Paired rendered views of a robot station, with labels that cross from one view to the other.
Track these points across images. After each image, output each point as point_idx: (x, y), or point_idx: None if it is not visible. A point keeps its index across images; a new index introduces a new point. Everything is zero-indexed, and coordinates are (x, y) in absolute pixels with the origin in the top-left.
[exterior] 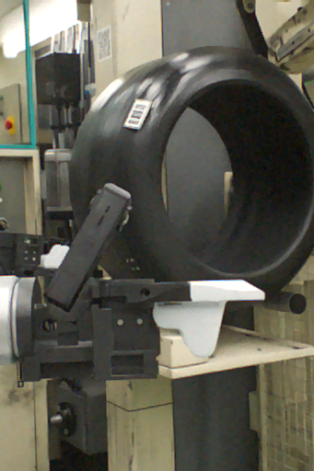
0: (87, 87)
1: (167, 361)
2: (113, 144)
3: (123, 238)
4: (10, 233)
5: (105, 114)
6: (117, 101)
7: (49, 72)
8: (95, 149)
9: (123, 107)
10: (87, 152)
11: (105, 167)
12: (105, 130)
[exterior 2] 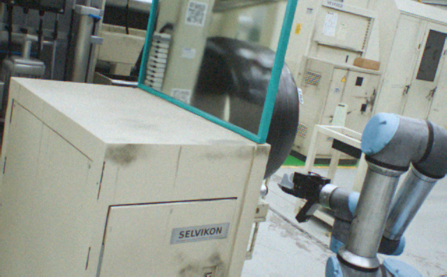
0: (86, 10)
1: (265, 214)
2: (297, 113)
3: (284, 160)
4: (318, 175)
5: (282, 91)
6: (286, 85)
7: None
8: (284, 114)
9: (294, 91)
10: (277, 114)
11: (294, 125)
12: (289, 102)
